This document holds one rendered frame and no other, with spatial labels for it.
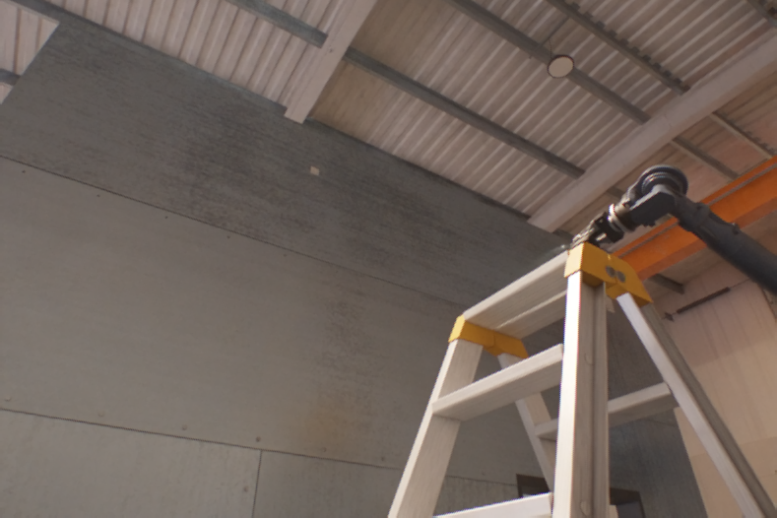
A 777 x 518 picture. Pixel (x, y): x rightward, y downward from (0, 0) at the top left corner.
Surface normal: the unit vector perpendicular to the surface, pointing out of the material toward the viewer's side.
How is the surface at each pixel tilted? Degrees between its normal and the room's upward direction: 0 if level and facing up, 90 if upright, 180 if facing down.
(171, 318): 90
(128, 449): 90
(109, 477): 90
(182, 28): 176
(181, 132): 90
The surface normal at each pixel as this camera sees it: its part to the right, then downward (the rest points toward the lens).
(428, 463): 0.54, -0.48
